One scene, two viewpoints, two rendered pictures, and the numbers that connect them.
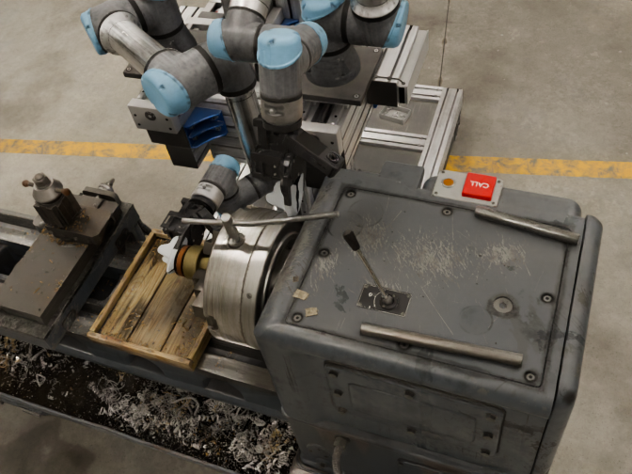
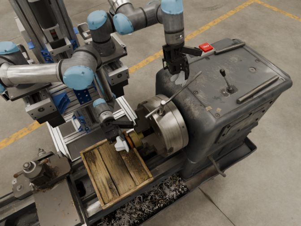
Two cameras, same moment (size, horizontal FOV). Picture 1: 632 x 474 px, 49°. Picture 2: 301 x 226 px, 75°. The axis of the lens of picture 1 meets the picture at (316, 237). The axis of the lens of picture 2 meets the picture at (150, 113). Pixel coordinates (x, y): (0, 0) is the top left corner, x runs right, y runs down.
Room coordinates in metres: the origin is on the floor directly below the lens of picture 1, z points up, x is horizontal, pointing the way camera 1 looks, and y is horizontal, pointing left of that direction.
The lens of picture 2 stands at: (0.71, 0.64, 1.99)
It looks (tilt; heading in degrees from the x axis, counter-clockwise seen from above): 56 degrees down; 301
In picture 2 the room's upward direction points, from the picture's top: 1 degrees counter-clockwise
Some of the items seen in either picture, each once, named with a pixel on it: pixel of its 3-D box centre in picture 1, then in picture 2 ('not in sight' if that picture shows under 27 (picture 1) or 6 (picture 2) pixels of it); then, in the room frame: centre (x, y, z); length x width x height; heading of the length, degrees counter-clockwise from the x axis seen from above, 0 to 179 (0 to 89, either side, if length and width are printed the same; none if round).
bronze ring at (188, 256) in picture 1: (198, 263); (134, 139); (1.01, 0.28, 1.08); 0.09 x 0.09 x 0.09; 61
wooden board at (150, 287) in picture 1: (171, 294); (115, 165); (1.08, 0.40, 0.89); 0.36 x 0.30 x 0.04; 150
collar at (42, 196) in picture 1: (45, 187); (31, 168); (1.32, 0.65, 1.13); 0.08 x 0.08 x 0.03
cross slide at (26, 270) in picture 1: (62, 249); (52, 191); (1.26, 0.68, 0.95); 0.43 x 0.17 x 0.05; 150
